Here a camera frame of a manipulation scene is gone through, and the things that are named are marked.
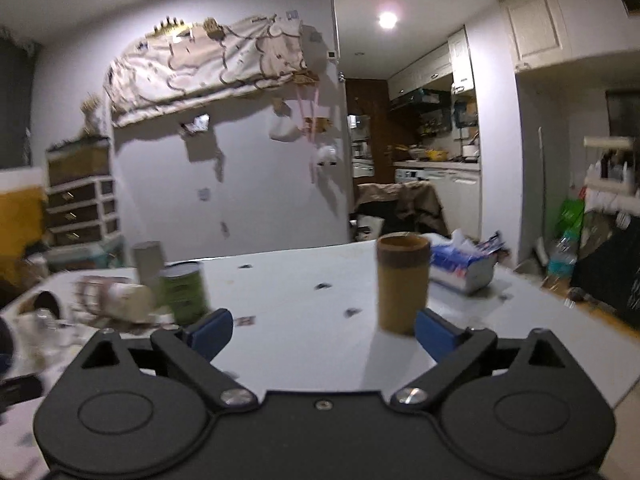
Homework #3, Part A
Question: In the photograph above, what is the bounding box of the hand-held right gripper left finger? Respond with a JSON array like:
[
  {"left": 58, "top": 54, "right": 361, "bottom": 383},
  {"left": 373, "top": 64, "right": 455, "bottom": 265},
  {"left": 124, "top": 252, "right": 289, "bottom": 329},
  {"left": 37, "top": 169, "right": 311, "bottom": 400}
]
[{"left": 79, "top": 308, "right": 259, "bottom": 407}]

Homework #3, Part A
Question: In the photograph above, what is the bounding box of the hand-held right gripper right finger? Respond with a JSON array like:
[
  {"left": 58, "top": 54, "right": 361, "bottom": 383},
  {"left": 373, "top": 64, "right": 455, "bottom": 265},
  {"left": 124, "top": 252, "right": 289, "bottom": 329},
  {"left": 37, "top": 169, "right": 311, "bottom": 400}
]
[{"left": 389, "top": 308, "right": 572, "bottom": 412}]

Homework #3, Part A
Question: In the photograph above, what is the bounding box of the brown cup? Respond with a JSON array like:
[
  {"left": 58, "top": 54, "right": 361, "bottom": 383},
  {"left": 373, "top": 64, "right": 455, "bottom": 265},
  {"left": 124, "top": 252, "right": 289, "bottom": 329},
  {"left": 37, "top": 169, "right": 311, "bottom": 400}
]
[{"left": 376, "top": 233, "right": 432, "bottom": 336}]

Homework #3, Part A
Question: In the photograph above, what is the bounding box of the white striped cup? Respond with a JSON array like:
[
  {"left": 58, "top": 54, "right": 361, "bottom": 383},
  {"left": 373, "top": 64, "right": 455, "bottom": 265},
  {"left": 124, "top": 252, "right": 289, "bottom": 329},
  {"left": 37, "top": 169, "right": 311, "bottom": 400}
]
[{"left": 74, "top": 277, "right": 155, "bottom": 322}]

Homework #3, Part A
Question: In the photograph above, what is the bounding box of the green can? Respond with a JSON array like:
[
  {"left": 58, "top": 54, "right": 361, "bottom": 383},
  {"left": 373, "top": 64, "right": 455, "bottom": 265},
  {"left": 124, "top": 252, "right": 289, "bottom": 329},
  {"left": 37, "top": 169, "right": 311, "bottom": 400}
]
[{"left": 159, "top": 261, "right": 211, "bottom": 326}]

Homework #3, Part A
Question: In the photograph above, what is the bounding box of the blue white tissue pack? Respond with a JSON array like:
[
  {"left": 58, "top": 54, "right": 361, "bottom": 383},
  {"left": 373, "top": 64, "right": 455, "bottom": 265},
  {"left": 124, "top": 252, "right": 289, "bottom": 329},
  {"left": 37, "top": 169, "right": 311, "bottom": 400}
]
[{"left": 429, "top": 229, "right": 502, "bottom": 295}]

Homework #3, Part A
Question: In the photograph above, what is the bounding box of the grey cylindrical container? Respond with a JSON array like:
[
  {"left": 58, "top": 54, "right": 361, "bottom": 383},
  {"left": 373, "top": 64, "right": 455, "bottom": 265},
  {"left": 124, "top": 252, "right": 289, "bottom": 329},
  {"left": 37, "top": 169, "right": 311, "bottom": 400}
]
[{"left": 132, "top": 241, "right": 166, "bottom": 287}]

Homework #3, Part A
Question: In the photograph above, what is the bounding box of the chair with brown cloth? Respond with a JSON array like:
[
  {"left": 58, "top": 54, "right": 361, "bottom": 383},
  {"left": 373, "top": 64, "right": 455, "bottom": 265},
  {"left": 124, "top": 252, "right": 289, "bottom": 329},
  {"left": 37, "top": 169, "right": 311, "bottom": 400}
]
[{"left": 355, "top": 181, "right": 449, "bottom": 243}]

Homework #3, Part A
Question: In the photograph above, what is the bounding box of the clear water bottle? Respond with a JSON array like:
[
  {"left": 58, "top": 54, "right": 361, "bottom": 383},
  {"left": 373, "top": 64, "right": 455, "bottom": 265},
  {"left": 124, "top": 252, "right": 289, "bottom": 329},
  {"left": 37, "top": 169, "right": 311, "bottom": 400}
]
[{"left": 546, "top": 232, "right": 579, "bottom": 283}]

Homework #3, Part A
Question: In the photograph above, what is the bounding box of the white kitchen counter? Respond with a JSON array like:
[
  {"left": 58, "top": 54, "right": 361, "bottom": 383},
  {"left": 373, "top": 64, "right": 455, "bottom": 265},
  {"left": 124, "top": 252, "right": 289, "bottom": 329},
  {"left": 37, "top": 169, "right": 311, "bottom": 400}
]
[{"left": 393, "top": 159, "right": 483, "bottom": 241}]

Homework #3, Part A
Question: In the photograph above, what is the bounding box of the black mug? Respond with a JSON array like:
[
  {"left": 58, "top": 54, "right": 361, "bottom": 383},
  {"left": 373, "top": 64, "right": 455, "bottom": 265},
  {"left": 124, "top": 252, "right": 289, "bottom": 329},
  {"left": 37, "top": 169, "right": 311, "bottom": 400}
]
[{"left": 32, "top": 290, "right": 62, "bottom": 320}]

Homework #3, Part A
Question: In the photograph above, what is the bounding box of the green bag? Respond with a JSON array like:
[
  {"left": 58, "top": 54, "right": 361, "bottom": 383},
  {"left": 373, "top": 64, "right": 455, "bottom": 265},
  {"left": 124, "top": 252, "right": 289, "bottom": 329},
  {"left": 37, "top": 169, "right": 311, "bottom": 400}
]
[{"left": 556, "top": 197, "right": 587, "bottom": 242}]

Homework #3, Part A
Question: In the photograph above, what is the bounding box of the white drawer unit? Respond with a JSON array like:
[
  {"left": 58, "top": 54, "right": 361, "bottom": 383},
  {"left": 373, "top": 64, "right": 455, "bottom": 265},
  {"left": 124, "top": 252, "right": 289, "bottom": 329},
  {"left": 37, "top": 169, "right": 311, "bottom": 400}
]
[{"left": 45, "top": 172, "right": 122, "bottom": 250}]

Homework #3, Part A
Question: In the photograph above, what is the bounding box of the dark cloth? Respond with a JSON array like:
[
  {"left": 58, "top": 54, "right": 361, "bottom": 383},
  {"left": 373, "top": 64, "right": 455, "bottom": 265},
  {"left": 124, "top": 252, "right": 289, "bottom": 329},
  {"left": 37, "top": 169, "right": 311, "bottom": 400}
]
[{"left": 570, "top": 217, "right": 640, "bottom": 328}]

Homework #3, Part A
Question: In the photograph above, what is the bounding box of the built-in oven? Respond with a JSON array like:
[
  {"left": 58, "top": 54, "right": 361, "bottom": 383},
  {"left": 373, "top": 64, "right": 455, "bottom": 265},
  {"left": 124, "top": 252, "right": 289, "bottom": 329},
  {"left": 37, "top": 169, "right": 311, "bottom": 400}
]
[{"left": 347, "top": 112, "right": 375, "bottom": 179}]

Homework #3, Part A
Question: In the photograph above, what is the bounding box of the white hanging bag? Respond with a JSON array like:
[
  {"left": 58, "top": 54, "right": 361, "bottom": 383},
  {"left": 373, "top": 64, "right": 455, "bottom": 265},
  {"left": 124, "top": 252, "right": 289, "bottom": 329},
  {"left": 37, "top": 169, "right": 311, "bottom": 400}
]
[{"left": 269, "top": 111, "right": 299, "bottom": 142}]

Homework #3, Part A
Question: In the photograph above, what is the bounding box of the woven basket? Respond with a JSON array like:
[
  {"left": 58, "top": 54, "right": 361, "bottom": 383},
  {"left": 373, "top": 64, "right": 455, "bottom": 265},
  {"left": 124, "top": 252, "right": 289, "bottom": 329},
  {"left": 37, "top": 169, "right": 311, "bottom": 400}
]
[{"left": 46, "top": 136, "right": 112, "bottom": 187}]

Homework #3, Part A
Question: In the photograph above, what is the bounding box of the yellow container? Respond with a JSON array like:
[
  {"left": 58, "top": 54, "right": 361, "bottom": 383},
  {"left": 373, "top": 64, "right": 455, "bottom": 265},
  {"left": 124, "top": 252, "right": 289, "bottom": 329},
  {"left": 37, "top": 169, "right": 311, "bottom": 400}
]
[{"left": 0, "top": 167, "right": 50, "bottom": 283}]

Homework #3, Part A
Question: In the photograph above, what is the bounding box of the paper towel roll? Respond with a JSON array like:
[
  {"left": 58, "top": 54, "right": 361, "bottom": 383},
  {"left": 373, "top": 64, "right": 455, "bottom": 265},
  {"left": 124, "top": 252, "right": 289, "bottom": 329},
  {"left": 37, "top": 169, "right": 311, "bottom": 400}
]
[{"left": 583, "top": 135, "right": 635, "bottom": 151}]

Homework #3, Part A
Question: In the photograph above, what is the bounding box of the beige patterned cloth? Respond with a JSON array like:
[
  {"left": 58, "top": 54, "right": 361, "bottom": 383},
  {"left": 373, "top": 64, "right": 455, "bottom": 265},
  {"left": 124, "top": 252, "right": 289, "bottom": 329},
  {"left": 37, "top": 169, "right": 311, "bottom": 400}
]
[{"left": 104, "top": 14, "right": 307, "bottom": 128}]

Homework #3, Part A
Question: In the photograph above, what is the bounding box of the white upper cabinet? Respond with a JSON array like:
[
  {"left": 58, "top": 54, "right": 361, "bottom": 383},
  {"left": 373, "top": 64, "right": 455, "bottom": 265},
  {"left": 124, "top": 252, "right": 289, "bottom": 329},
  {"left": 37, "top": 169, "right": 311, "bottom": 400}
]
[{"left": 499, "top": 0, "right": 573, "bottom": 68}]

